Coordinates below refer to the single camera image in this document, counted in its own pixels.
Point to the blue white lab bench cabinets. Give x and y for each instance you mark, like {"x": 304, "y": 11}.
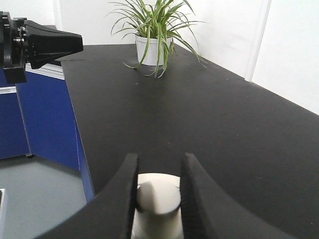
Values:
{"x": 37, "y": 118}

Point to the potted spider plant near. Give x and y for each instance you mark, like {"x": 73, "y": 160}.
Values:
{"x": 155, "y": 27}

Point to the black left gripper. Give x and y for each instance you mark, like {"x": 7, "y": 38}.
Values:
{"x": 44, "y": 45}

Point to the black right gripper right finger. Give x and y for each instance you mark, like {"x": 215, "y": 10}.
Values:
{"x": 207, "y": 212}

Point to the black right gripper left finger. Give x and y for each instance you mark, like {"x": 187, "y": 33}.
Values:
{"x": 110, "y": 214}

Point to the glass jar with cream lid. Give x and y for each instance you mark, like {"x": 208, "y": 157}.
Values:
{"x": 158, "y": 213}

